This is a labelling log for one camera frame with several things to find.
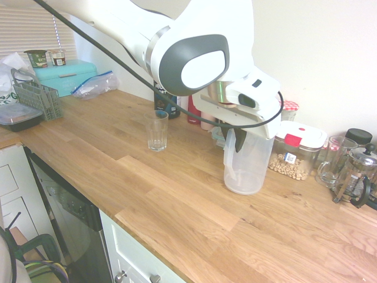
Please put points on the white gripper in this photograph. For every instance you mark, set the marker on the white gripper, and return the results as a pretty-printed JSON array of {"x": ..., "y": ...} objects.
[{"x": 256, "y": 119}]

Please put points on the clear plastic pitcher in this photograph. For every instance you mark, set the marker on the clear plastic pitcher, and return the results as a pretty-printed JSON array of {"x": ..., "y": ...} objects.
[{"x": 247, "y": 171}]

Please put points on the faceted clear drinking glass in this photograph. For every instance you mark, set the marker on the faceted clear drinking glass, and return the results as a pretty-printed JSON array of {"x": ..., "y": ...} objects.
[{"x": 156, "y": 132}]

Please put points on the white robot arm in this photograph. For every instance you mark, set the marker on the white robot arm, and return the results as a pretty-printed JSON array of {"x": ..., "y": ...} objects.
[{"x": 191, "y": 44}]

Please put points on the glass container teal lid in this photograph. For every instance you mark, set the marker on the glass container teal lid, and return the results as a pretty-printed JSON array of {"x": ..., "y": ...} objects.
[{"x": 219, "y": 137}]

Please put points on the pink bottle with black lid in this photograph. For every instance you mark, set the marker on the pink bottle with black lid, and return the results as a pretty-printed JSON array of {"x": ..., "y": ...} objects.
[{"x": 206, "y": 125}]

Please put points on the red bottle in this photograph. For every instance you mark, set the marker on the red bottle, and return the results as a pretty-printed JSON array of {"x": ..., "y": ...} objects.
[{"x": 193, "y": 113}]

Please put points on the cereal container white red lid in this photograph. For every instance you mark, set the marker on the cereal container white red lid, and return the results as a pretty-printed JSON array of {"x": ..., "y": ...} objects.
[{"x": 297, "y": 138}]

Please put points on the glass jar red checked lid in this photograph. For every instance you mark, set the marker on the glass jar red checked lid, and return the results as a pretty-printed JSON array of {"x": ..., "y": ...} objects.
[{"x": 290, "y": 109}]

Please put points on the black protein powder tub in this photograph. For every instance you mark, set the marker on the black protein powder tub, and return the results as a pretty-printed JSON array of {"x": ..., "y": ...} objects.
[{"x": 166, "y": 103}]

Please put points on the small jar red checked lid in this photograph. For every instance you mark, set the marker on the small jar red checked lid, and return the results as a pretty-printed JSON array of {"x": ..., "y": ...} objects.
[{"x": 330, "y": 148}]

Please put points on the clear glass mug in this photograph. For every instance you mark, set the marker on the clear glass mug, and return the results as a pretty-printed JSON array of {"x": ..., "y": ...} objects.
[{"x": 332, "y": 165}]

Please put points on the jar with black lid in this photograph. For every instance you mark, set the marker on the jar with black lid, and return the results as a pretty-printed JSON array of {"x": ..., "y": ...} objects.
[{"x": 358, "y": 136}]

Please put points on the glass french press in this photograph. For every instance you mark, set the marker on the glass french press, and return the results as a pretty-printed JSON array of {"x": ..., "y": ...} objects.
[{"x": 357, "y": 177}]

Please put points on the clear zip bag blue seal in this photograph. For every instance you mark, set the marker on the clear zip bag blue seal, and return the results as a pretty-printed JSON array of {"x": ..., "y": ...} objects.
[{"x": 95, "y": 85}]

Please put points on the white cabinet door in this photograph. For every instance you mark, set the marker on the white cabinet door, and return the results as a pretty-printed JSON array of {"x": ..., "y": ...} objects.
[{"x": 129, "y": 253}]

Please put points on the silver cabinet knob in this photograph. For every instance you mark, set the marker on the silver cabinet knob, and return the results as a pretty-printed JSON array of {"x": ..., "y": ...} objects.
[
  {"x": 120, "y": 276},
  {"x": 154, "y": 278}
]

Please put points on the black dishwasher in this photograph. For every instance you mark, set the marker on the black dishwasher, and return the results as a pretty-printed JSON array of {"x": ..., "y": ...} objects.
[{"x": 76, "y": 224}]

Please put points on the teal bread box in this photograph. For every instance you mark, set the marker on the teal bread box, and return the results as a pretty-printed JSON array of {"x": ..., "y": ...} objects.
[{"x": 69, "y": 73}]

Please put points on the grey cutlery basket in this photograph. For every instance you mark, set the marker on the grey cutlery basket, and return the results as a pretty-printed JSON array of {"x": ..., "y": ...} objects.
[{"x": 48, "y": 103}]

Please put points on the brown white yoghurt cup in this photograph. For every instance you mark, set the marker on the brown white yoghurt cup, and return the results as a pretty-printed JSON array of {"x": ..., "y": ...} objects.
[{"x": 58, "y": 57}]

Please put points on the green oat cup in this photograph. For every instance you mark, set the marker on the green oat cup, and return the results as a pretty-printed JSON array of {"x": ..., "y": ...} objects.
[{"x": 36, "y": 59}]

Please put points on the green chair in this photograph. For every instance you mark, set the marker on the green chair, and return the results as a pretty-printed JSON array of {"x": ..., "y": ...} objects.
[{"x": 44, "y": 243}]

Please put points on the black takeaway container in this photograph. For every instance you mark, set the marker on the black takeaway container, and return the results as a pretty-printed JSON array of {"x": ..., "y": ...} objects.
[{"x": 19, "y": 118}]

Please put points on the white drawer cabinet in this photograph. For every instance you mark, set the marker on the white drawer cabinet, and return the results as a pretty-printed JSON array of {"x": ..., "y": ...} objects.
[{"x": 11, "y": 177}]

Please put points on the white window blind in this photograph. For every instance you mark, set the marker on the white window blind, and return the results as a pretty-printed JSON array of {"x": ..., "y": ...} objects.
[{"x": 26, "y": 32}]

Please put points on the white plastic bag green print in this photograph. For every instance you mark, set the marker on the white plastic bag green print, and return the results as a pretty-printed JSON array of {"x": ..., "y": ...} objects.
[{"x": 7, "y": 76}]

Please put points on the white rounded object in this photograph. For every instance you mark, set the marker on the white rounded object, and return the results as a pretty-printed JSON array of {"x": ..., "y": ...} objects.
[{"x": 17, "y": 272}]

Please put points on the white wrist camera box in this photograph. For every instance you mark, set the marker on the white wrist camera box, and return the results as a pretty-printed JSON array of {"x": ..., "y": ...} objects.
[{"x": 265, "y": 88}]

